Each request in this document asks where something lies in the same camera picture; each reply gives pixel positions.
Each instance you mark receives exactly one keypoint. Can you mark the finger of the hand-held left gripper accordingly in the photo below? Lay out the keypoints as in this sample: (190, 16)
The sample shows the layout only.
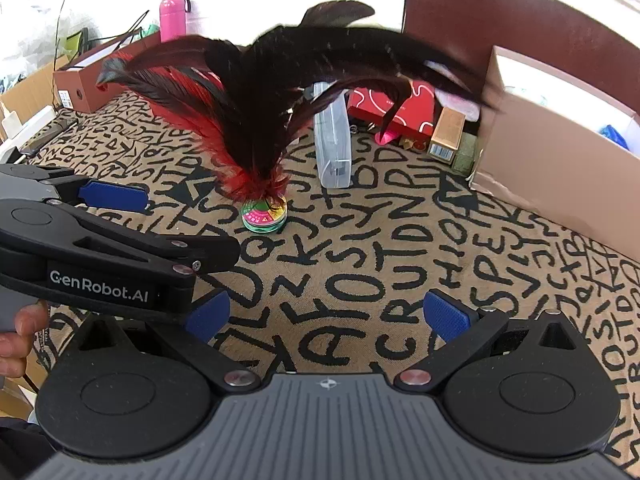
(165, 250)
(115, 196)

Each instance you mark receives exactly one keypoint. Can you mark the red black feather shuttlecock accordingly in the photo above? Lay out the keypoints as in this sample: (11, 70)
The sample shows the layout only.
(255, 160)

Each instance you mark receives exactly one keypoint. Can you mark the person's left hand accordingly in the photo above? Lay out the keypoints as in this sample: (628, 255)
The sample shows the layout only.
(20, 347)

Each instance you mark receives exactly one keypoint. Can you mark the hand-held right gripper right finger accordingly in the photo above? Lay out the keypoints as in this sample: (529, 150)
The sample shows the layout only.
(446, 311)

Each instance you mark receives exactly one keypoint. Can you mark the white plastic device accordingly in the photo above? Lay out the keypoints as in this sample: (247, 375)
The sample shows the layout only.
(35, 120)

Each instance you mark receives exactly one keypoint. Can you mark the white paper sheets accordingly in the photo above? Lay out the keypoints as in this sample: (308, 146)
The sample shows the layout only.
(107, 50)

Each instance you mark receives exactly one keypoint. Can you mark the green bag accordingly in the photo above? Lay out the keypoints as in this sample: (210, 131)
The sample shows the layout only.
(76, 42)

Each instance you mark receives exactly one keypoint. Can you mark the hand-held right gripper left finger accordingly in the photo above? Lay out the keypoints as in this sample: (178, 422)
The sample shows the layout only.
(207, 316)

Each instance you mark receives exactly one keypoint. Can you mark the gold box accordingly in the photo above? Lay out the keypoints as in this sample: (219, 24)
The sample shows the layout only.
(447, 132)

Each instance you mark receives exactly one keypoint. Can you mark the brown file box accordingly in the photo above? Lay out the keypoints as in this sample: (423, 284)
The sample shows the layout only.
(90, 85)

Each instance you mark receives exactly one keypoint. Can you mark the green box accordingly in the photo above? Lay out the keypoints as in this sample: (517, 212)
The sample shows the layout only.
(464, 157)

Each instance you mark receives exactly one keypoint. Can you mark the blue cube package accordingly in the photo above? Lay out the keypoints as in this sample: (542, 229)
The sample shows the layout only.
(614, 135)

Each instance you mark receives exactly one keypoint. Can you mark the brown wooden board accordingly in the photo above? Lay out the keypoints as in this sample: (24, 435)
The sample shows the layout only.
(475, 5)

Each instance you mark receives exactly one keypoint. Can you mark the green round item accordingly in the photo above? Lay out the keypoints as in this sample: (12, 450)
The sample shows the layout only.
(151, 29)

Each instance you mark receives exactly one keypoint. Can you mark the pink water bottle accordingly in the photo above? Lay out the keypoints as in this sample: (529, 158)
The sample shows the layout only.
(174, 22)

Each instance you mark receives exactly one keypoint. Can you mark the pink plastic item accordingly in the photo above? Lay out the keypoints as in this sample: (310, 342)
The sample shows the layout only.
(387, 137)

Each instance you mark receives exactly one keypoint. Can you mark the red gift box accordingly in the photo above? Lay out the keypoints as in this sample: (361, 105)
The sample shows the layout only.
(422, 110)

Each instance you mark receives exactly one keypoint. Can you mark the beige cardboard box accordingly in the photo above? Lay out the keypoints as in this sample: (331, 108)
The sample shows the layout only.
(540, 175)

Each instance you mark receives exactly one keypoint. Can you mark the white plastic bag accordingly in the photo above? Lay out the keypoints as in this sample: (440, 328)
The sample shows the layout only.
(30, 5)

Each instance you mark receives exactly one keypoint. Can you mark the pink soft packet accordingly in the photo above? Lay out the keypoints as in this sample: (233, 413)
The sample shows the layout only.
(452, 99)

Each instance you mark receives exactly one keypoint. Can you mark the clear plastic case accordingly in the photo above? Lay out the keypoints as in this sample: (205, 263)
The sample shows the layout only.
(332, 150)

